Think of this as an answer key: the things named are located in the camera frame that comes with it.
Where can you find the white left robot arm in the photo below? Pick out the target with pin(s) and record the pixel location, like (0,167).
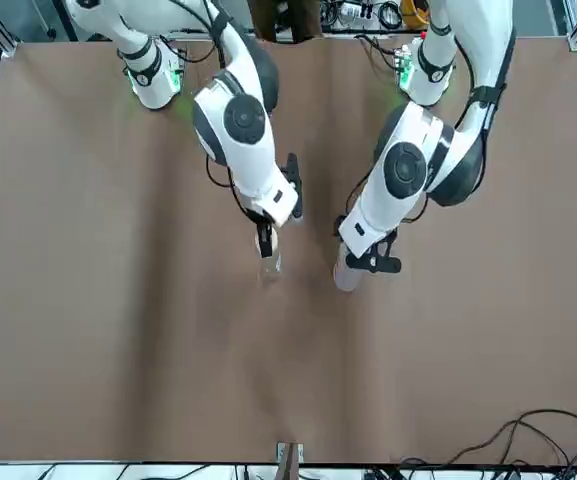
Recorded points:
(375,210)

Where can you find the yellow plastic object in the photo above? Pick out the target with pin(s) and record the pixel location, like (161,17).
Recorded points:
(413,11)

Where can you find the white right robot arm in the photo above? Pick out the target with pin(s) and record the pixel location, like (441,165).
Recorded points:
(255,165)

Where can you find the clear condiment bottle white cap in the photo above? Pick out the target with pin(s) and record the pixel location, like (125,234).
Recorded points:
(272,270)

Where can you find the clear drink bottle blue cap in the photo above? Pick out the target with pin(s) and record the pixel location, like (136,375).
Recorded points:
(345,277)

